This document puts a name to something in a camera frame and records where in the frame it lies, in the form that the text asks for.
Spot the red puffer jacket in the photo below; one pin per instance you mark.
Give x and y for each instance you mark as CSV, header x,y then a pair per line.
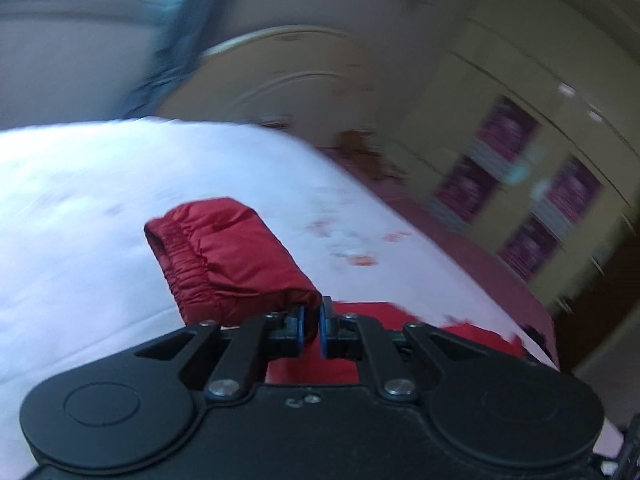
x,y
225,260

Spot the white floral bed sheet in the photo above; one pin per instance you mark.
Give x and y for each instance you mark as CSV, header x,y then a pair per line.
x,y
100,220

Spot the dark blue curtain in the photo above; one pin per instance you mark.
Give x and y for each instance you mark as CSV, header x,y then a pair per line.
x,y
175,50

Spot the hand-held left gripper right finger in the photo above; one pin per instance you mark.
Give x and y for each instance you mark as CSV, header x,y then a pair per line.
x,y
325,327

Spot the brown patterned pillow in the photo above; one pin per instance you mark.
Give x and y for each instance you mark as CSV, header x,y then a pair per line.
x,y
362,152

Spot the cream wooden headboard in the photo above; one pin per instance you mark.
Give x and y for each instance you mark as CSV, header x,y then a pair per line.
x,y
280,75

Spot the pink bedspread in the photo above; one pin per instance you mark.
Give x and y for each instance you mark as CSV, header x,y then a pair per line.
x,y
450,255

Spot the pale green wardrobe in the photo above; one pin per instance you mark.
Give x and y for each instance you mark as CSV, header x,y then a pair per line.
x,y
525,60

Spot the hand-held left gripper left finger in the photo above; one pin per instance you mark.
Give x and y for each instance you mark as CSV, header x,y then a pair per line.
x,y
300,324

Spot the purple wall poster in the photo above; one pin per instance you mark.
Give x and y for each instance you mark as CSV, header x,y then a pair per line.
x,y
530,249
575,191
507,127
467,190

